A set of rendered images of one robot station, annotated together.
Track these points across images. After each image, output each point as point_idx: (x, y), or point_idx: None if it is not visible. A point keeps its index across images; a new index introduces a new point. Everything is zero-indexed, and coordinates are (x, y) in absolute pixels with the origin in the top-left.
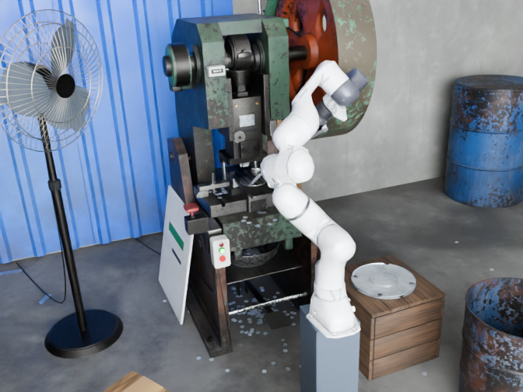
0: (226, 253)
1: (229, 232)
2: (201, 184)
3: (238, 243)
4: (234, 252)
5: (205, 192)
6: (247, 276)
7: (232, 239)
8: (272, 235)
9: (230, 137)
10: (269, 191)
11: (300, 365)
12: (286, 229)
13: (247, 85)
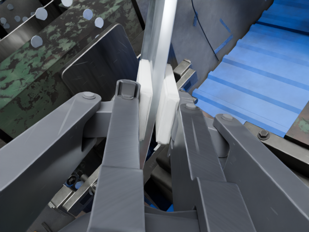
0: None
1: (107, 2)
2: (193, 82)
3: (80, 6)
4: (77, 0)
5: (181, 71)
6: (35, 22)
7: (96, 2)
8: (26, 52)
9: (254, 126)
10: (87, 64)
11: None
12: (5, 75)
13: None
